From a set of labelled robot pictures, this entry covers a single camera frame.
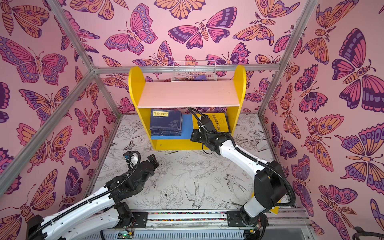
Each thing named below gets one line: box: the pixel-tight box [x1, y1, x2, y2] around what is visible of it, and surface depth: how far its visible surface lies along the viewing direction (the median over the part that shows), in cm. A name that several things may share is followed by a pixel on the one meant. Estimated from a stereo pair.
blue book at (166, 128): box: [150, 126, 182, 131], surface depth 89 cm
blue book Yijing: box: [150, 132, 182, 135], surface depth 91 cm
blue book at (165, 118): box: [150, 108, 182, 128], surface depth 92 cm
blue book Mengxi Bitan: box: [150, 129, 182, 133], surface depth 90 cm
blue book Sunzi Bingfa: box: [151, 132, 182, 136], surface depth 91 cm
